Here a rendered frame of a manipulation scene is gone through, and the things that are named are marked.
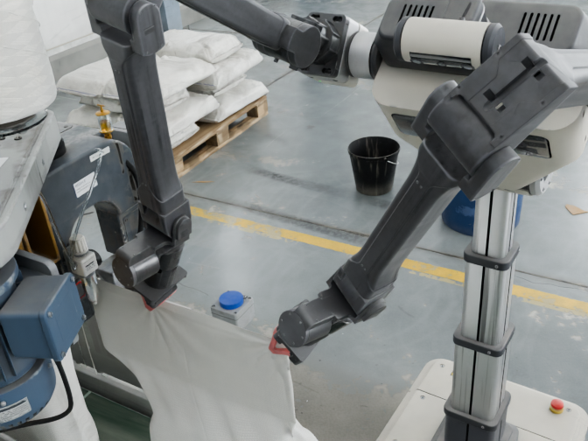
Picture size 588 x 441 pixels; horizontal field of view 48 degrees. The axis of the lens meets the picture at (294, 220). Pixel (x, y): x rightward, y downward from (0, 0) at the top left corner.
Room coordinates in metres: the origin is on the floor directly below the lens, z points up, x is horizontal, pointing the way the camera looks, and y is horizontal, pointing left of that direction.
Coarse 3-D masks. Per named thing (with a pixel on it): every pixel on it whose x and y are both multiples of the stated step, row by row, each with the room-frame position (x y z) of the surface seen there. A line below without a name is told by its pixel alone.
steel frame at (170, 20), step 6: (168, 0) 6.89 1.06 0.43; (174, 0) 6.96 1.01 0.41; (162, 6) 6.99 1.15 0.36; (168, 6) 6.87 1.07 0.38; (174, 6) 6.95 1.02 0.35; (162, 12) 6.99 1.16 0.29; (168, 12) 6.86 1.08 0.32; (174, 12) 6.94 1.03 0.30; (162, 18) 7.00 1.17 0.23; (168, 18) 6.85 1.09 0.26; (174, 18) 6.92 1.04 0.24; (180, 18) 7.00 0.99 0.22; (162, 24) 7.01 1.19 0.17; (168, 24) 6.83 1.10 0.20; (174, 24) 6.91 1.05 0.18; (180, 24) 6.99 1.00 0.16; (168, 30) 6.83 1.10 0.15
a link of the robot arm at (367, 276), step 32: (416, 128) 0.67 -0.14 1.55; (416, 160) 0.66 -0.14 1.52; (448, 160) 0.64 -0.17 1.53; (512, 160) 0.58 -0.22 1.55; (416, 192) 0.66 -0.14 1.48; (448, 192) 0.64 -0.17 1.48; (480, 192) 0.60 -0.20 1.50; (384, 224) 0.71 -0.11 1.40; (416, 224) 0.67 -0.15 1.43; (352, 256) 0.78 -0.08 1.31; (384, 256) 0.72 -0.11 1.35; (352, 288) 0.79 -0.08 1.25; (384, 288) 0.76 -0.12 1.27
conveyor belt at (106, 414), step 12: (84, 396) 1.51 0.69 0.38; (96, 396) 1.51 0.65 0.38; (96, 408) 1.46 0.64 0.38; (108, 408) 1.46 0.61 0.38; (120, 408) 1.45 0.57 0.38; (96, 420) 1.41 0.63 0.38; (108, 420) 1.41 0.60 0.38; (120, 420) 1.40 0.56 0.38; (132, 420) 1.40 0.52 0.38; (144, 420) 1.39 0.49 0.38; (108, 432) 1.36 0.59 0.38; (120, 432) 1.36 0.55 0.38; (132, 432) 1.35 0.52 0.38; (144, 432) 1.35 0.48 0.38
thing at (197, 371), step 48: (144, 336) 1.07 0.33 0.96; (192, 336) 0.99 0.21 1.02; (240, 336) 0.93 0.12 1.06; (144, 384) 1.05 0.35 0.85; (192, 384) 1.01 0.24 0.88; (240, 384) 0.94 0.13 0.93; (288, 384) 0.88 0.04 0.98; (192, 432) 0.94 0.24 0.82; (240, 432) 0.90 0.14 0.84; (288, 432) 0.88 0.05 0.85
